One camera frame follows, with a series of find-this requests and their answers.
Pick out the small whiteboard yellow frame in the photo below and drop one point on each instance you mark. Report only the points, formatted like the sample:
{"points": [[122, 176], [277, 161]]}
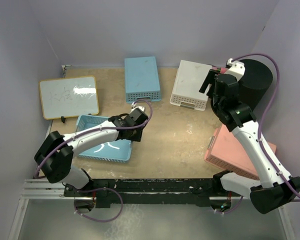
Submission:
{"points": [[69, 97]]}

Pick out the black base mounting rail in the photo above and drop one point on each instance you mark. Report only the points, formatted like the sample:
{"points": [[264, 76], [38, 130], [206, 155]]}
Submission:
{"points": [[156, 191]]}

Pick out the pink marker pen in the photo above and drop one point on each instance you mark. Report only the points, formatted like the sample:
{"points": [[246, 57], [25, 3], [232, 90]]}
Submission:
{"points": [[220, 70]]}

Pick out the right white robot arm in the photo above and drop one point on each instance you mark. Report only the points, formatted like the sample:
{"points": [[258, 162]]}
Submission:
{"points": [[275, 186]]}

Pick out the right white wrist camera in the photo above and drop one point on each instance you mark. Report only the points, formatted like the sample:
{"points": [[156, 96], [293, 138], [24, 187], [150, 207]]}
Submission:
{"points": [[235, 68]]}

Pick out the large black plastic bin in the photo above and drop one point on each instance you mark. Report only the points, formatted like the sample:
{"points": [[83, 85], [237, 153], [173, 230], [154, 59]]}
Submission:
{"points": [[250, 89]]}

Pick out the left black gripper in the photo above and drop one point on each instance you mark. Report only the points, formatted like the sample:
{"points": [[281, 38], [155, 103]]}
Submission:
{"points": [[137, 137]]}

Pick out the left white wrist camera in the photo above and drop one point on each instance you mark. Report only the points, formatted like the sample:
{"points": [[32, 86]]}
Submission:
{"points": [[137, 108]]}

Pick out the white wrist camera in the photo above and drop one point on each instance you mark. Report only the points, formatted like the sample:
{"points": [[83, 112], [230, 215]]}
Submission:
{"points": [[235, 68], [137, 108]]}

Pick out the blue perforated basket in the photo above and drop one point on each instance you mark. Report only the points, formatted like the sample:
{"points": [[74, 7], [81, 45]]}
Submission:
{"points": [[141, 79]]}

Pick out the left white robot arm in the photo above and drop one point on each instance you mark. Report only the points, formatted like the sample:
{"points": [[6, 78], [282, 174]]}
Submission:
{"points": [[55, 155]]}

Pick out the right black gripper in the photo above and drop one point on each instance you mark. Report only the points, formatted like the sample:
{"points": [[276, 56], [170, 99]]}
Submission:
{"points": [[210, 79]]}

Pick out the pink perforated basket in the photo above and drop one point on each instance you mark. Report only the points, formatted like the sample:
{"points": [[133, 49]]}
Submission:
{"points": [[225, 152]]}

